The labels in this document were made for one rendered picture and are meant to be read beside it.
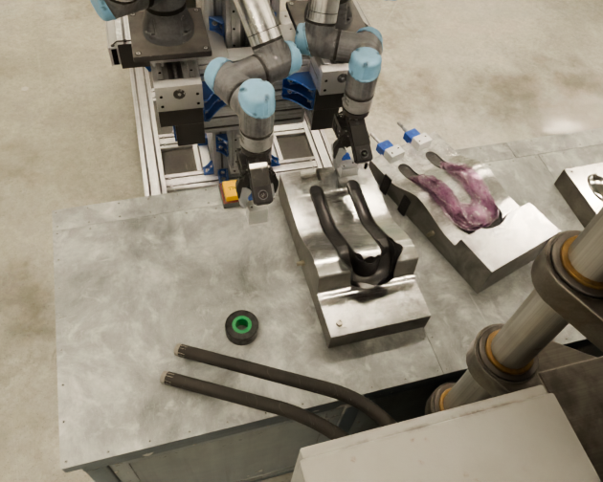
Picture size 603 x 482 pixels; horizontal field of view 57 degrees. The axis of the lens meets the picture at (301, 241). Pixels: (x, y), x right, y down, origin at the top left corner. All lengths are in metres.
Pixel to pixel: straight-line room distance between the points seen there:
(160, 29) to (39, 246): 1.26
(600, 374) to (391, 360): 0.57
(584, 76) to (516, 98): 0.55
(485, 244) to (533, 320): 0.75
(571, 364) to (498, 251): 0.62
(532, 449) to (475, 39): 3.44
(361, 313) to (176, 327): 0.45
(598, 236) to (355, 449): 0.34
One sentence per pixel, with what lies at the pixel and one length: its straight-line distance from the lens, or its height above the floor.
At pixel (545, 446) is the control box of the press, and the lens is 0.68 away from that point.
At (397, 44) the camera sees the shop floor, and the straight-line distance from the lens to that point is 3.72.
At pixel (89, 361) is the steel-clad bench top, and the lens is 1.42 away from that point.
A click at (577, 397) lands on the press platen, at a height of 1.29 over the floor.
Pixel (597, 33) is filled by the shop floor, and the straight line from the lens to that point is 4.43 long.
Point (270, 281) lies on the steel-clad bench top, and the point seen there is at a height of 0.80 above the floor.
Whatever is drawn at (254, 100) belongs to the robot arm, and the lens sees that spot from 1.16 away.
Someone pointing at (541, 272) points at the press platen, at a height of 1.52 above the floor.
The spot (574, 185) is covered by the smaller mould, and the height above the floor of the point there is 0.87.
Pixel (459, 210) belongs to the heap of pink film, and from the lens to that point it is 1.59.
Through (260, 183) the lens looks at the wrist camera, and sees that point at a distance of 1.28.
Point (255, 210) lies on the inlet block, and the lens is 1.40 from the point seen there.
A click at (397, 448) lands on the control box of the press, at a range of 0.63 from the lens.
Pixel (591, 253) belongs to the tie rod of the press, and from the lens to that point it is 0.69.
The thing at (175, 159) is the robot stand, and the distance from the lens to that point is 2.56.
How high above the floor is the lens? 2.06
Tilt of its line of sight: 54 degrees down
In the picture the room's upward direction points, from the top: 8 degrees clockwise
